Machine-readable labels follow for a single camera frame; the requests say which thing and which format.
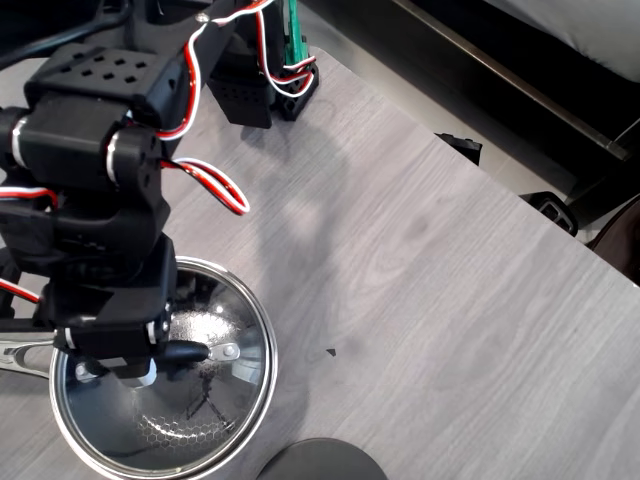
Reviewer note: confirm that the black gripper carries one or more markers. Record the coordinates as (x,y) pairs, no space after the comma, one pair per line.
(111,338)

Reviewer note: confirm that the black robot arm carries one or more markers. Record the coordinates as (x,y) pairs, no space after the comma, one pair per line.
(100,75)

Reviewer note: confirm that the black perforated arm base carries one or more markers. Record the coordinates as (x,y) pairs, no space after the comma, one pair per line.
(245,100)

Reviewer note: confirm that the dark grey round disc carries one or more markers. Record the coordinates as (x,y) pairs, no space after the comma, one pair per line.
(320,462)

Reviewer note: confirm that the green circuit board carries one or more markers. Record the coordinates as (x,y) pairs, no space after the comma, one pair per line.
(295,35)

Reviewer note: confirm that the black table clamp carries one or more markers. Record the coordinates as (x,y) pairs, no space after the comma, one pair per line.
(552,210)
(462,146)

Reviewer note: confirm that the dark brown chair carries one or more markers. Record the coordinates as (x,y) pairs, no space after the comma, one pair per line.
(625,240)

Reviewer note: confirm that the white cushion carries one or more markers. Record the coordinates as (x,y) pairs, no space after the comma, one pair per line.
(590,30)

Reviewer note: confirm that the dark furniture frame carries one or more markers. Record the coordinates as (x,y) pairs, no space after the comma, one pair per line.
(500,55)

